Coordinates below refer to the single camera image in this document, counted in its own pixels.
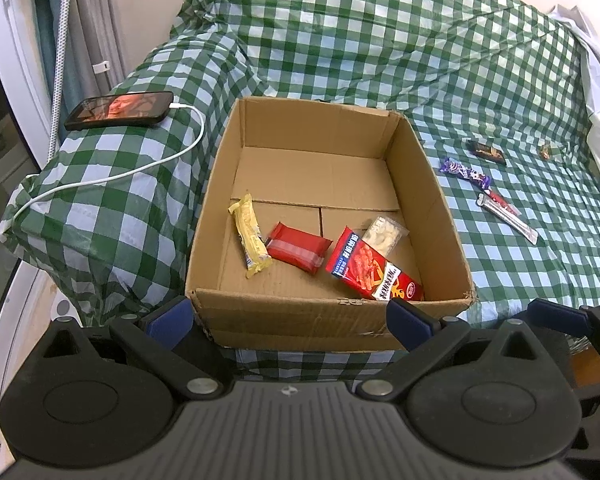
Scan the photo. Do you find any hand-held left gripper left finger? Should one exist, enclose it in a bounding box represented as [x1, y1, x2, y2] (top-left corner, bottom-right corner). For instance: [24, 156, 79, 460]
[40, 297, 231, 402]

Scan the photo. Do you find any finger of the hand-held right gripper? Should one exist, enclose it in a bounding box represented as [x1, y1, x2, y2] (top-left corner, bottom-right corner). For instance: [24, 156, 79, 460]
[527, 298, 600, 376]

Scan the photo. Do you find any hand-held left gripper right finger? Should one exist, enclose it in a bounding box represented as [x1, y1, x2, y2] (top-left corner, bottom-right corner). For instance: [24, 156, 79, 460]
[356, 298, 558, 403]

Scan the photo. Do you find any red and blue printed packet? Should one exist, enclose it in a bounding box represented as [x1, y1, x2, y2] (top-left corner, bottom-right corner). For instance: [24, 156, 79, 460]
[325, 226, 424, 302]

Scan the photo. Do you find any clear packet of white crackers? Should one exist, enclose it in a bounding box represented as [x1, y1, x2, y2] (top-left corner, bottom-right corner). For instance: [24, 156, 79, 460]
[361, 216, 410, 256]

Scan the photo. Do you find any silver stick packet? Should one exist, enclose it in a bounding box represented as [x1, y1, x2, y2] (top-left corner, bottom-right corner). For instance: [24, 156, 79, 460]
[476, 193, 538, 246]

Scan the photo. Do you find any yellow snack stick packet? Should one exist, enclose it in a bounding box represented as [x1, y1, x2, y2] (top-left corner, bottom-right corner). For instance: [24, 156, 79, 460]
[228, 193, 273, 279]

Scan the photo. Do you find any thin red stick packet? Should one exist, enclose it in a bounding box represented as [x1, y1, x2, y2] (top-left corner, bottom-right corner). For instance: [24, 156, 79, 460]
[485, 189, 521, 217]

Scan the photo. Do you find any plain red snack packet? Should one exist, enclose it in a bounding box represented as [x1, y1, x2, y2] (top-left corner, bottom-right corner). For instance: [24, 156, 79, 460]
[266, 221, 333, 276]

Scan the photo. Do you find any purple candy wrapper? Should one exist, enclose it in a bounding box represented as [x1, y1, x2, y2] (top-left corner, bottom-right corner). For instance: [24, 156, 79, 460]
[440, 157, 492, 191]

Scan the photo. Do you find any brown cardboard box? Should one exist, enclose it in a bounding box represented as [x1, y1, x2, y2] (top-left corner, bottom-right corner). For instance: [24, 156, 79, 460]
[185, 96, 476, 353]

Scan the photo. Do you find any black snack packet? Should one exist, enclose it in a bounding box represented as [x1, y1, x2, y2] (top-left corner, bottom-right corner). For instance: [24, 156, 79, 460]
[466, 140, 508, 166]

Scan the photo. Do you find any black smartphone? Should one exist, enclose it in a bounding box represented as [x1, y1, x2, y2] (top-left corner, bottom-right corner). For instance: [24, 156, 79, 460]
[64, 91, 175, 132]

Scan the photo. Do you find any green checked blanket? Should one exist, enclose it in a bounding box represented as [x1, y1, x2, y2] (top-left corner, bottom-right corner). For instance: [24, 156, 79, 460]
[0, 0, 600, 381]

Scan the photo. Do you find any grey curtain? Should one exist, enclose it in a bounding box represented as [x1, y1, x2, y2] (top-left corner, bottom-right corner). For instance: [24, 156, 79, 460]
[72, 0, 126, 91]

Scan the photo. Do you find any teal curtain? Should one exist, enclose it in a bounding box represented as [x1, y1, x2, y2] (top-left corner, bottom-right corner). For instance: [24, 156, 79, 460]
[32, 0, 81, 106]

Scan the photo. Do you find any white charging cable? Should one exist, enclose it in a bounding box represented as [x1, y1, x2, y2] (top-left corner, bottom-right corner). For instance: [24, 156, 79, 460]
[0, 102, 206, 241]

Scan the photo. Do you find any white door frame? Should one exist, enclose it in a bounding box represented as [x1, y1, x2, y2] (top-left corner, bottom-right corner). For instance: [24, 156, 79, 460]
[0, 0, 56, 161]

